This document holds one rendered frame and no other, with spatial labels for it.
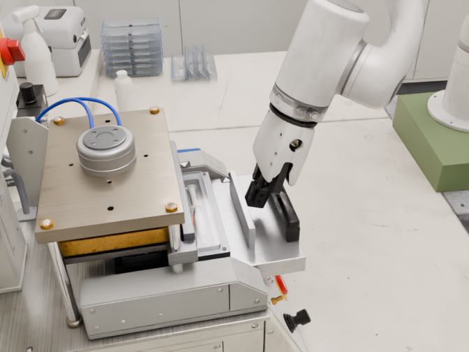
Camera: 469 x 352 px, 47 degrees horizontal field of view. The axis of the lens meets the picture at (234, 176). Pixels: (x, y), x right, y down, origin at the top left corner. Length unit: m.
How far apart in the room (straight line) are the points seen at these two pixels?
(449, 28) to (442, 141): 1.95
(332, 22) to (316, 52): 0.04
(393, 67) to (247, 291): 0.35
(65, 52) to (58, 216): 1.09
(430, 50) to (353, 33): 2.60
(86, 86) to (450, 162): 1.05
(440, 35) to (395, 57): 2.57
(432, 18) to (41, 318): 2.75
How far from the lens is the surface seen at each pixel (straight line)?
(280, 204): 0.84
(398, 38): 0.73
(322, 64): 0.72
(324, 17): 0.71
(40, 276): 0.89
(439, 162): 1.33
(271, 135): 0.78
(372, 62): 0.72
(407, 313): 1.07
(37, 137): 0.94
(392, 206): 1.29
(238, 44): 3.43
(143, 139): 0.82
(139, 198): 0.70
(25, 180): 0.99
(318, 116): 0.75
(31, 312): 0.85
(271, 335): 0.83
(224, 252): 0.78
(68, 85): 1.73
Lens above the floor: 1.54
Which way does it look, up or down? 36 degrees down
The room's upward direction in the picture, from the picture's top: 1 degrees counter-clockwise
